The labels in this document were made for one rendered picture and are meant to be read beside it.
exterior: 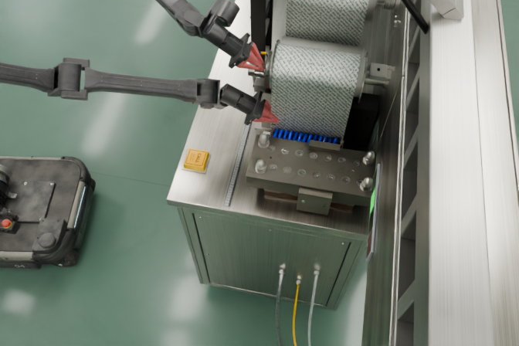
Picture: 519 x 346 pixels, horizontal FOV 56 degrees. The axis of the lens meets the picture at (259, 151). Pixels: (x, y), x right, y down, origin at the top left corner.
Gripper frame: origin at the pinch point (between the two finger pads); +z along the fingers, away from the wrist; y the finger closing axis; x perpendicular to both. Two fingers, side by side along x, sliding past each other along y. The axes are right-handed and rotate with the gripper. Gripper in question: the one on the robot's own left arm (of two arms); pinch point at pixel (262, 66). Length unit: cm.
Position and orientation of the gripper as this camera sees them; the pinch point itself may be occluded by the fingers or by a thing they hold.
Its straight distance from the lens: 147.7
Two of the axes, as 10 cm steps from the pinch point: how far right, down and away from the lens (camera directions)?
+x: 6.1, -3.7, -7.0
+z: 7.7, 4.8, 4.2
